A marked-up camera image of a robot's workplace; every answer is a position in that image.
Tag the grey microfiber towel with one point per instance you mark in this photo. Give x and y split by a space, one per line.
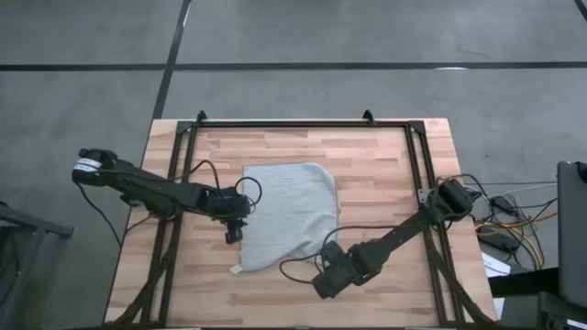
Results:
289 215

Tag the black crossbar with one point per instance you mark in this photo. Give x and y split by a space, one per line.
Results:
523 282

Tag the dark box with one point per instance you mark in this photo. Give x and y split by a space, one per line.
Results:
561 311

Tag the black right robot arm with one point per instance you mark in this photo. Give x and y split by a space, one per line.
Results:
399 231

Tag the grey metal cart frame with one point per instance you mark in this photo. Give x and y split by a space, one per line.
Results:
27 229

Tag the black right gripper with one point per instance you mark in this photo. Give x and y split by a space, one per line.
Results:
339 275

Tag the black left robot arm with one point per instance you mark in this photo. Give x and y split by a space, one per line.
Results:
137 181

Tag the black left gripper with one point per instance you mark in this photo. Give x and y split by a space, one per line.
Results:
227 206

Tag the black power adapter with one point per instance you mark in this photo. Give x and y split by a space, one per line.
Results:
502 240
502 204

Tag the dark grey equipment case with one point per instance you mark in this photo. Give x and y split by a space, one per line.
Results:
573 229

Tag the white handwritten paper tag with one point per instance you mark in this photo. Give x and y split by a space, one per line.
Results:
235 269

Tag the black aluminium table frame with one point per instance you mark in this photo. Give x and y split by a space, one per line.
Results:
293 124

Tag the white paper sheet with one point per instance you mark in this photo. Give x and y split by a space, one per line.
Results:
495 266

